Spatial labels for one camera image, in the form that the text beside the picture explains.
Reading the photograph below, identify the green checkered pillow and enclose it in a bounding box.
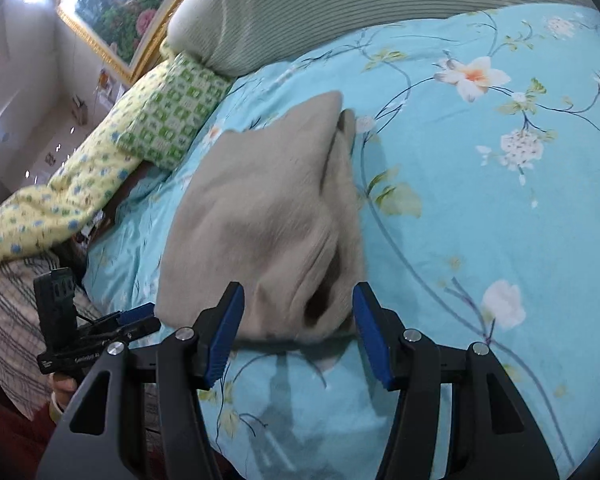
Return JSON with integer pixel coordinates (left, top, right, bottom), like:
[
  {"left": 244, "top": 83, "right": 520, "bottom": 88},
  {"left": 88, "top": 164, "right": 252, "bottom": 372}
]
[{"left": 117, "top": 52, "right": 232, "bottom": 170}]

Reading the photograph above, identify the gold framed landscape painting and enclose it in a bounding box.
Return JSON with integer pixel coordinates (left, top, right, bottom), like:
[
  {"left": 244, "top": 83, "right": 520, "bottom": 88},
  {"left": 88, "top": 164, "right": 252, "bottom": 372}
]
[{"left": 56, "top": 0, "right": 183, "bottom": 84}]

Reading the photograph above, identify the red sleeve forearm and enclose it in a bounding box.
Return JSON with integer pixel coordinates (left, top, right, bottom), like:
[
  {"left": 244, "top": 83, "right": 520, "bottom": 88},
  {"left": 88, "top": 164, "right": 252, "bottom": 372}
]
[{"left": 0, "top": 403, "right": 56, "bottom": 480}]

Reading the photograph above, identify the beige knit sweater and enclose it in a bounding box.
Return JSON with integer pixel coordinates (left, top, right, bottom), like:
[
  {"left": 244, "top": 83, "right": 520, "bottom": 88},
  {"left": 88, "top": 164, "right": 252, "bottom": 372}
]
[{"left": 156, "top": 91, "right": 365, "bottom": 344}]

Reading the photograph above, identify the yellow floral quilt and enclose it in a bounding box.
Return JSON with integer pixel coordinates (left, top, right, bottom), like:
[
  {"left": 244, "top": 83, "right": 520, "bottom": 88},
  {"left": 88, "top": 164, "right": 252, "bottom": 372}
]
[{"left": 0, "top": 60, "right": 171, "bottom": 264}]

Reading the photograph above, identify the person's left hand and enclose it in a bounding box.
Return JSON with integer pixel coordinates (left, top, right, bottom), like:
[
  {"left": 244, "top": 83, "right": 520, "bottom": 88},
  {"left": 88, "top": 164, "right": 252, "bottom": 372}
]
[{"left": 50, "top": 373, "right": 78, "bottom": 424}]

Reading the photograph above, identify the plaid blanket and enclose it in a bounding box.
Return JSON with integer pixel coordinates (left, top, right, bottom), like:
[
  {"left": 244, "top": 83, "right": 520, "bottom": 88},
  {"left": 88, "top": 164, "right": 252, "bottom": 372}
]
[{"left": 0, "top": 252, "right": 85, "bottom": 429}]

